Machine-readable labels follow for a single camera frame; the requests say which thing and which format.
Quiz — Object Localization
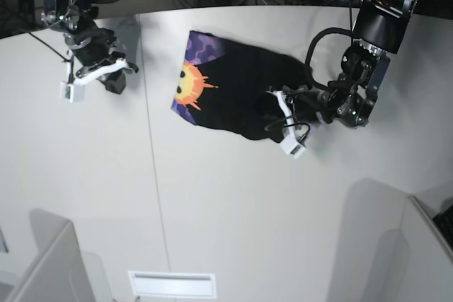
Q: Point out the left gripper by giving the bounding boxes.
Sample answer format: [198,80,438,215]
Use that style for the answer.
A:
[267,86,337,139]

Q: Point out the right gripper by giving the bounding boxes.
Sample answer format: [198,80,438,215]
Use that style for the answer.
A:
[64,28,139,95]

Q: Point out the black T-shirt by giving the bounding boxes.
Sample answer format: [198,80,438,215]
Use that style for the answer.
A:
[171,30,308,143]

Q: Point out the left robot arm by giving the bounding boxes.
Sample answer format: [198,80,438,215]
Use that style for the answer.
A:
[265,0,418,133]

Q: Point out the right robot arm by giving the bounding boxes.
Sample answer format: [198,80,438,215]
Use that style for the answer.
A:
[42,0,139,102]

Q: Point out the black keyboard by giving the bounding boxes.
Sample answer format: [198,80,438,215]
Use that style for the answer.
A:
[433,206,453,248]

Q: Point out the white cabinet left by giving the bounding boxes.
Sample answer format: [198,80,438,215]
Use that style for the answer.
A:
[1,209,114,301]

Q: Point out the white slotted tray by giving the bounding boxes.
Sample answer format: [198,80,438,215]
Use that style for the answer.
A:
[128,270,217,299]

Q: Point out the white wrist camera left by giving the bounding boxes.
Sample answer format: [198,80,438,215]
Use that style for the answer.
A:
[279,135,306,159]

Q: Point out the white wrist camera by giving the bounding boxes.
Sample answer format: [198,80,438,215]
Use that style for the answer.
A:
[59,82,85,103]
[279,135,306,159]

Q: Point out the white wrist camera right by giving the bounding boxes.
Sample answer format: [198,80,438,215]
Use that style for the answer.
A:
[59,82,85,103]

